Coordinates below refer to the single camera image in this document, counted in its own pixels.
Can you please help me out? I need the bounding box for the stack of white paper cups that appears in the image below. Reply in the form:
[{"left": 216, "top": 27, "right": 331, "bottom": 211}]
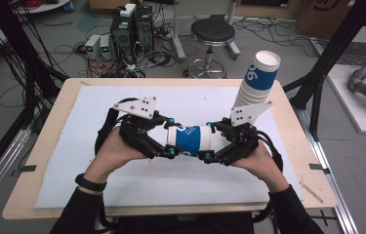
[{"left": 232, "top": 79, "right": 272, "bottom": 127}]

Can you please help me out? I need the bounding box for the black metal frame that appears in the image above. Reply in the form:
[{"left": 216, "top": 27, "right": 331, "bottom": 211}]
[{"left": 282, "top": 0, "right": 366, "bottom": 141}]

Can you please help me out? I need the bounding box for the white platform board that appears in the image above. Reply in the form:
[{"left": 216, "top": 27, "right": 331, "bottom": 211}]
[{"left": 326, "top": 63, "right": 366, "bottom": 136}]

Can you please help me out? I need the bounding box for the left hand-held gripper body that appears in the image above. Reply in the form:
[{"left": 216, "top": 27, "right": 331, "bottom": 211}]
[{"left": 112, "top": 96, "right": 173, "bottom": 160}]

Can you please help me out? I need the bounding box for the white table mat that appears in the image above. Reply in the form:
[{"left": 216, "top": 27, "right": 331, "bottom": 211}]
[{"left": 33, "top": 85, "right": 304, "bottom": 210}]

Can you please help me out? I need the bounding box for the black round stool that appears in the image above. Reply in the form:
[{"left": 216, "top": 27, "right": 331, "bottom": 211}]
[{"left": 183, "top": 18, "right": 237, "bottom": 80}]

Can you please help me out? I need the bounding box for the white box device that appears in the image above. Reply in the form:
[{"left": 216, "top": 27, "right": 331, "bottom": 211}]
[{"left": 119, "top": 3, "right": 138, "bottom": 19}]

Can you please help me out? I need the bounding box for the black computer tower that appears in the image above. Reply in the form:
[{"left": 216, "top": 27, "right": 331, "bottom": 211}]
[
  {"left": 110, "top": 14, "right": 138, "bottom": 64},
  {"left": 135, "top": 6, "right": 155, "bottom": 54}
]

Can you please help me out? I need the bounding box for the thin wooden stick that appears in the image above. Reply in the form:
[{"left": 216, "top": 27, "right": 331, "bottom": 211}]
[{"left": 299, "top": 180, "right": 325, "bottom": 205}]

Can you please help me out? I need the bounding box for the white paper cup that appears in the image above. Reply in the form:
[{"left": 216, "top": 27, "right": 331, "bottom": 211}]
[
  {"left": 166, "top": 125, "right": 232, "bottom": 158},
  {"left": 244, "top": 50, "right": 282, "bottom": 92}
]

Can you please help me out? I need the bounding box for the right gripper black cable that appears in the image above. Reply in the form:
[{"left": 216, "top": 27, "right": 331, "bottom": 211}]
[{"left": 252, "top": 130, "right": 285, "bottom": 225}]

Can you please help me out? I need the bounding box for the grey power supply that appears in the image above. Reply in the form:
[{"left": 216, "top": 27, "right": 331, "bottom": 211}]
[
  {"left": 100, "top": 34, "right": 113, "bottom": 60},
  {"left": 84, "top": 33, "right": 102, "bottom": 60}
]

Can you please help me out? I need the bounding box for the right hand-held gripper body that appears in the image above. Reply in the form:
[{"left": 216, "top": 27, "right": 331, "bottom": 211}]
[{"left": 218, "top": 100, "right": 273, "bottom": 168}]

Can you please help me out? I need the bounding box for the brown cardboard box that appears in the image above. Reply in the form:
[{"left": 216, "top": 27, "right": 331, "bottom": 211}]
[{"left": 296, "top": 0, "right": 358, "bottom": 41}]

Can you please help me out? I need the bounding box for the person's left hand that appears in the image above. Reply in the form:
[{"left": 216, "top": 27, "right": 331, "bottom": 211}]
[{"left": 84, "top": 126, "right": 148, "bottom": 184}]

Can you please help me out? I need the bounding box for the black wristband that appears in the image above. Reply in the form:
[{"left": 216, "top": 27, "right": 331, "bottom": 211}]
[{"left": 74, "top": 173, "right": 108, "bottom": 193}]

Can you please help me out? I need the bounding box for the black cable bundle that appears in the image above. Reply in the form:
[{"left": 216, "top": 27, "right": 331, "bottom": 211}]
[{"left": 0, "top": 0, "right": 69, "bottom": 131}]

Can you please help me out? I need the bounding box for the person's right hand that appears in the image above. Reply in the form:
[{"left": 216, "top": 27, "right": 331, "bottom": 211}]
[{"left": 230, "top": 139, "right": 290, "bottom": 193}]

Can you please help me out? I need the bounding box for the blue cup sleeve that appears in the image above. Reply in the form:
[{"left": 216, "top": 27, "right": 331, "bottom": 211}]
[
  {"left": 244, "top": 62, "right": 279, "bottom": 93},
  {"left": 174, "top": 125, "right": 203, "bottom": 158}
]

